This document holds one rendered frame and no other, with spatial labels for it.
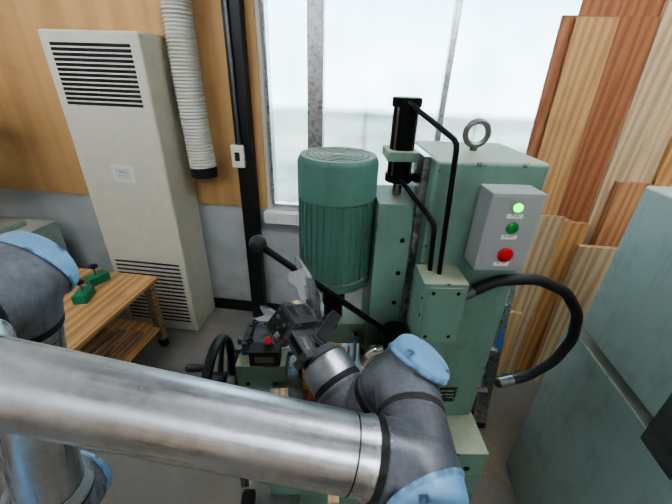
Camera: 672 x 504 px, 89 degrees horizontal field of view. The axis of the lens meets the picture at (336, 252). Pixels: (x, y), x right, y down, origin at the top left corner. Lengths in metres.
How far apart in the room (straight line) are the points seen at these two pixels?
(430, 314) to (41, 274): 0.64
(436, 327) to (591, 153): 1.64
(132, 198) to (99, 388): 1.97
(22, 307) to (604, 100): 2.22
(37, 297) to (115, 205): 1.86
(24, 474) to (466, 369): 0.93
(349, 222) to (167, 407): 0.48
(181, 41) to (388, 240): 1.63
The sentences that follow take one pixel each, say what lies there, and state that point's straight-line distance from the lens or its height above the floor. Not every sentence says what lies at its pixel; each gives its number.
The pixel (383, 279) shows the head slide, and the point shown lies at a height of 1.23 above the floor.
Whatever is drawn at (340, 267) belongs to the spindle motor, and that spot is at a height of 1.27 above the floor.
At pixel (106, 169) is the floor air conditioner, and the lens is 2.37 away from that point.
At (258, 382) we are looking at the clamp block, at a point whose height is 0.90.
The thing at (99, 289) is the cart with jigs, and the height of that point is 0.53.
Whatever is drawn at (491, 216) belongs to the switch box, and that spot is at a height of 1.44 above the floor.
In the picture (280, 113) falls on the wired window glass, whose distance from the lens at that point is 2.21.
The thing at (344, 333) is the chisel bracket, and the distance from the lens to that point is 0.95.
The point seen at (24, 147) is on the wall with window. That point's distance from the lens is 3.11.
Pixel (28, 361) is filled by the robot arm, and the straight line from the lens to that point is 0.46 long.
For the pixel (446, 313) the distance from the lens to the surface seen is 0.74.
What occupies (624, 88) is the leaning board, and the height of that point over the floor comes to 1.63.
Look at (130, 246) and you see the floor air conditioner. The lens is 2.51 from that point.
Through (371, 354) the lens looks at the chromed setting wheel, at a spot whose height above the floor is 1.06.
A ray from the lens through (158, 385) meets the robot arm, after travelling 0.42.
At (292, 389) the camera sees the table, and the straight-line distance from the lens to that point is 1.00.
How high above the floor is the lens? 1.66
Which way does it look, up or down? 28 degrees down
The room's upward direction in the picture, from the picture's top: 2 degrees clockwise
